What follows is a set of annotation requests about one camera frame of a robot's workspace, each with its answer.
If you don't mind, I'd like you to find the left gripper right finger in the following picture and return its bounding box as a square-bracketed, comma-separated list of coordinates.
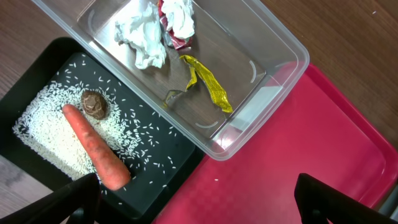
[294, 173, 397, 224]

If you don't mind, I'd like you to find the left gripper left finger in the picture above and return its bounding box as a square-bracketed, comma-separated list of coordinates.
[1, 174, 100, 223]

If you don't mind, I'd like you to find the orange carrot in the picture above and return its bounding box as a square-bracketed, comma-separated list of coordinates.
[62, 104, 131, 190]

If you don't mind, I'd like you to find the white rice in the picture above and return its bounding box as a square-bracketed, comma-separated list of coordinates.
[11, 52, 178, 206]

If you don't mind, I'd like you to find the brown food lump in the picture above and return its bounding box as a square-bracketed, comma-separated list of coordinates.
[81, 90, 108, 120]

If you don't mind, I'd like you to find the yellow wrapper strip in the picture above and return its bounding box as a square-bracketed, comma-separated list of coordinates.
[163, 55, 234, 113]

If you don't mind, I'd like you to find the white tissue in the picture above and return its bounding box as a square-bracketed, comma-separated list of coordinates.
[114, 1, 167, 70]
[160, 0, 195, 39]

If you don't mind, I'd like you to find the red foil wrapper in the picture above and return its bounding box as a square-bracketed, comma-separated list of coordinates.
[157, 0, 193, 50]

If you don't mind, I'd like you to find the grey dishwasher rack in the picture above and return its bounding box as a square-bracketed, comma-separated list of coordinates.
[379, 185, 398, 221]

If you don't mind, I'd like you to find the red serving tray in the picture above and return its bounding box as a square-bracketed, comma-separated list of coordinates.
[156, 65, 397, 223]

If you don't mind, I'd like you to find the black plastic tray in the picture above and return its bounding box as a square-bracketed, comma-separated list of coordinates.
[1, 38, 203, 223]

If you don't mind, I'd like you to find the clear plastic bin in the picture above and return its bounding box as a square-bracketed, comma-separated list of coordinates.
[37, 0, 310, 161]

